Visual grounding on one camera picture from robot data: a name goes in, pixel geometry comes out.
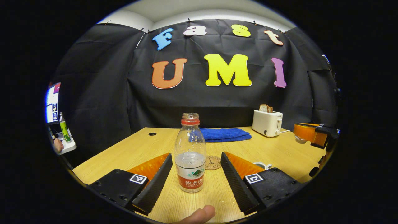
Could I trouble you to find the clear plastic water bottle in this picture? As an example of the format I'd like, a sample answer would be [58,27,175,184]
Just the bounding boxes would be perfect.
[174,113,207,193]

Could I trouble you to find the white side desk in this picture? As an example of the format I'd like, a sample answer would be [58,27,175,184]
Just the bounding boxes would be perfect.
[51,129,77,155]

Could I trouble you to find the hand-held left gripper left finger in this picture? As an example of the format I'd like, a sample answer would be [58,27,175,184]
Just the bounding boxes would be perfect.
[88,152,173,216]

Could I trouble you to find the computer monitor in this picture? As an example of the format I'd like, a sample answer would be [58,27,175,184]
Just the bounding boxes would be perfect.
[45,82,62,125]

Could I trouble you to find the round wooden coaster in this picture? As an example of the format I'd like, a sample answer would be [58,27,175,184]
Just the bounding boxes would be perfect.
[205,155,222,170]

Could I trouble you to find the green bottle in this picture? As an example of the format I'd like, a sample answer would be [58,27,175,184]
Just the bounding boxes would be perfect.
[59,112,71,142]

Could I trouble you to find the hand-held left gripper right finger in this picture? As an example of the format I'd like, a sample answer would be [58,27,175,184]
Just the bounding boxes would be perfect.
[220,152,304,216]

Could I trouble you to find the blue folded towel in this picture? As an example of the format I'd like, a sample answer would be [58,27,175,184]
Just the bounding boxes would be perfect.
[199,128,252,143]

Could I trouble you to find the white toaster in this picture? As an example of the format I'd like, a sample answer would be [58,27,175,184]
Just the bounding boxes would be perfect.
[252,110,283,138]

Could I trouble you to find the black backdrop cloth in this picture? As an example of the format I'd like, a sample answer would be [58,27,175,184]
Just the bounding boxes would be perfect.
[51,19,339,168]

